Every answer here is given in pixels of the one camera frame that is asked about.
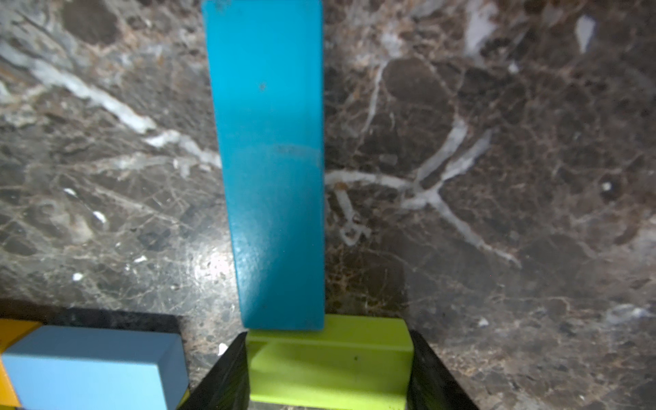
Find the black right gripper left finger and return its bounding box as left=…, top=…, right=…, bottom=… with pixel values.
left=179, top=332, right=249, bottom=410

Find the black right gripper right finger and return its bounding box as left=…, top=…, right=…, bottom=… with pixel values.
left=407, top=330, right=479, bottom=410

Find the lime green short block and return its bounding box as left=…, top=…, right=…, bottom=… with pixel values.
left=246, top=314, right=414, bottom=410

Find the light blue block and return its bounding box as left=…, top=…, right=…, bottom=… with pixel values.
left=2, top=326, right=189, bottom=409

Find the amber yellow short block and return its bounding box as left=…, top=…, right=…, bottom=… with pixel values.
left=0, top=317, right=43, bottom=409

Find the cyan long block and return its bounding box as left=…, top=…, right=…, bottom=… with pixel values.
left=202, top=1, right=325, bottom=331

